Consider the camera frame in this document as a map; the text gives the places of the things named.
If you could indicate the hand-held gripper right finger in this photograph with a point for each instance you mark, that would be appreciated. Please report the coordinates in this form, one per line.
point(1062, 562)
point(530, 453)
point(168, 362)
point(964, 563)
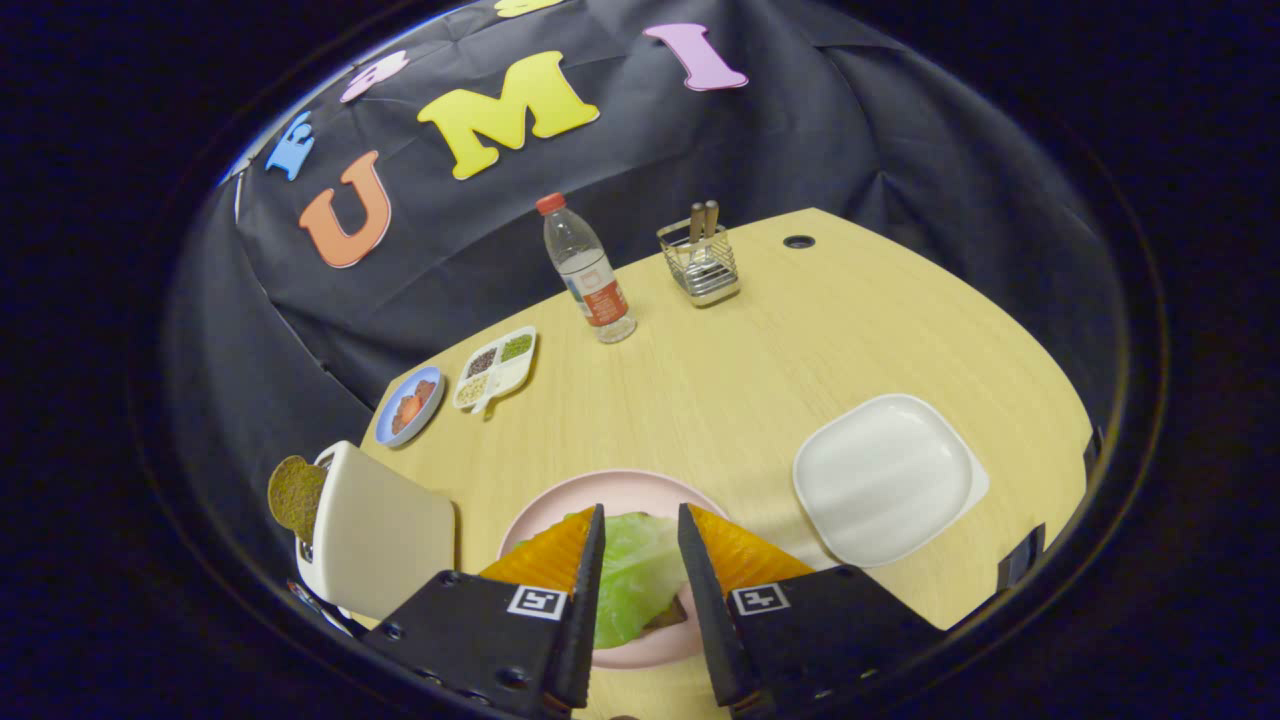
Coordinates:
point(705, 620)

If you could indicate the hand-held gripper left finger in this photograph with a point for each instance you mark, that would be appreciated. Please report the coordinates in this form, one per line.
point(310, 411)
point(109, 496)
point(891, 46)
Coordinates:
point(588, 620)

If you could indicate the green lettuce leaf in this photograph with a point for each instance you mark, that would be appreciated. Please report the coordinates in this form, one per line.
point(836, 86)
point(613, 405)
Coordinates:
point(640, 570)

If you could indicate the brown toasted bread slice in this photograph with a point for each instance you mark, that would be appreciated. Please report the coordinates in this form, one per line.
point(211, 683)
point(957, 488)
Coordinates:
point(295, 495)

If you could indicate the brown base bread slice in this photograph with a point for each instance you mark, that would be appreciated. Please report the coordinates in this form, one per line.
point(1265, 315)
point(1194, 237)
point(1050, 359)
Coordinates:
point(672, 613)

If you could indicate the pink plate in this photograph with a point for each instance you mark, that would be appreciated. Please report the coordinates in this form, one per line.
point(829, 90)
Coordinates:
point(600, 490)

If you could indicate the white toaster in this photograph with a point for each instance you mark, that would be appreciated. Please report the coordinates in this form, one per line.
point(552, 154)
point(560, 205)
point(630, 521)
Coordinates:
point(390, 540)

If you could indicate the white square plate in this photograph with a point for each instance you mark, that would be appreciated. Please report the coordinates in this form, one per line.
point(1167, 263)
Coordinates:
point(880, 480)

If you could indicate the white divided condiment tray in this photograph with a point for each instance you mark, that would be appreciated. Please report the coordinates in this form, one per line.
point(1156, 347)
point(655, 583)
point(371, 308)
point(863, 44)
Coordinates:
point(510, 377)

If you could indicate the orange-red food pieces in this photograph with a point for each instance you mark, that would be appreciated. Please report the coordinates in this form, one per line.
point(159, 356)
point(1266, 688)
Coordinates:
point(412, 407)

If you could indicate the blue plate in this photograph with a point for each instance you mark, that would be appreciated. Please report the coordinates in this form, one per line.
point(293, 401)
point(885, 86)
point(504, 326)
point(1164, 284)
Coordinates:
point(385, 431)

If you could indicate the black table clamp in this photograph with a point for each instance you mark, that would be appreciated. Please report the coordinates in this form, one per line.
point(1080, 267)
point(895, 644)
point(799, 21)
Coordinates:
point(1020, 558)
point(1093, 455)

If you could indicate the clear water bottle red cap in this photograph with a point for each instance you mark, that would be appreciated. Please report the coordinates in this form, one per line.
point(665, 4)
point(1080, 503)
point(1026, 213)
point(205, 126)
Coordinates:
point(590, 275)

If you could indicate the black table grommet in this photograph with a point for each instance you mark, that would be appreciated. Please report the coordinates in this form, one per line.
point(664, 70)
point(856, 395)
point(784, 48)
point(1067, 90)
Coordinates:
point(799, 241)

